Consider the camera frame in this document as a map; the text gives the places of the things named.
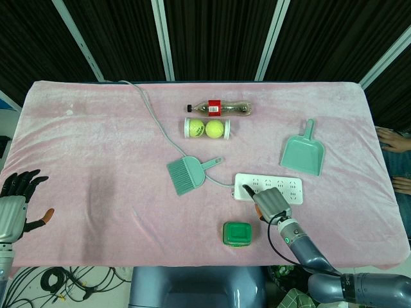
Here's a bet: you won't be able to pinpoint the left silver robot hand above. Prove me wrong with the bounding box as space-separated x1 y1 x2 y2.
0 169 55 243

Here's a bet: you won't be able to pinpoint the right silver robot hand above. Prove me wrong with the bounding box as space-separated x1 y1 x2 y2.
242 184 293 223

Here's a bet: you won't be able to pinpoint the white power strip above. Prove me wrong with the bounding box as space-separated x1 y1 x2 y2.
229 173 304 204

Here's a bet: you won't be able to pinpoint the teal hand brush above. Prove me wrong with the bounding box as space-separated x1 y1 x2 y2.
166 155 223 196

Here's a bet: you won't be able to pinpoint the person's hand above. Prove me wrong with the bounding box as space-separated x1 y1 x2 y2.
376 126 411 153
391 175 411 193

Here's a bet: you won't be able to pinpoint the green lidded plastic box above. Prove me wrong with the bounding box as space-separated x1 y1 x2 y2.
222 221 253 248

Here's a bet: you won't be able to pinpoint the teal dustpan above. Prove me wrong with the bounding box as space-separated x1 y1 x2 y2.
279 119 326 177

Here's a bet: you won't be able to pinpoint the pink velvet table cloth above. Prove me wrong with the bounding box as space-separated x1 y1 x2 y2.
8 80 409 271

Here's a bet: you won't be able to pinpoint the plain yellow tennis ball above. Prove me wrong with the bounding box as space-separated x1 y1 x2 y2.
205 119 225 139

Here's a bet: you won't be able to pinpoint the green patterned fabric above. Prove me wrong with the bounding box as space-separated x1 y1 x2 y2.
268 264 322 308

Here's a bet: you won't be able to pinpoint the clear tennis ball tube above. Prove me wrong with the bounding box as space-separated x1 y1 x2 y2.
183 117 232 140

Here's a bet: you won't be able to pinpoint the yellow tennis ball with logo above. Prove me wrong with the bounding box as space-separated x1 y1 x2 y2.
188 119 206 138

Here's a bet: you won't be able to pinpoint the clear plastic cola bottle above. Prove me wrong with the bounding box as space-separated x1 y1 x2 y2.
186 99 252 117

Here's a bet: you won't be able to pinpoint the blue-grey robot torso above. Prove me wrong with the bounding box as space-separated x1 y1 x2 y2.
128 265 267 308

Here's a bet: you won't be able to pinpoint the tangled black floor cables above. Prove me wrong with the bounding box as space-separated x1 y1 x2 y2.
0 265 133 308

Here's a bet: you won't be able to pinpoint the white power strip cable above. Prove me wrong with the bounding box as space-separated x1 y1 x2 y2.
118 80 236 187

